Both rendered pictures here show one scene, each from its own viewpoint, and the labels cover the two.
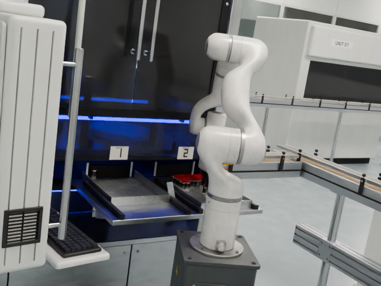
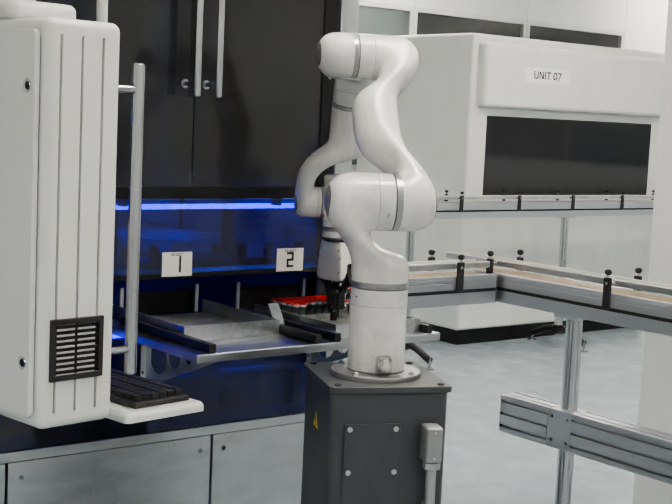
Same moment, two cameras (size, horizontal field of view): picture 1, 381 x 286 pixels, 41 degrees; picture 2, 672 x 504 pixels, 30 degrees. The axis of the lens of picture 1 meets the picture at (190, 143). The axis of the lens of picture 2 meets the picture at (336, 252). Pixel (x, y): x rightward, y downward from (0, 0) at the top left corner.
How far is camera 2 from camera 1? 0.96 m
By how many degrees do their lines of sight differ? 8
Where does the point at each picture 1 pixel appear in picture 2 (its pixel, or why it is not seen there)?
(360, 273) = (626, 452)
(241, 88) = (385, 112)
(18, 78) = (61, 110)
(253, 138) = (415, 183)
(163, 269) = (270, 483)
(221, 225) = (381, 330)
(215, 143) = (357, 197)
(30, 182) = (84, 275)
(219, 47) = (340, 53)
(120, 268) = (195, 481)
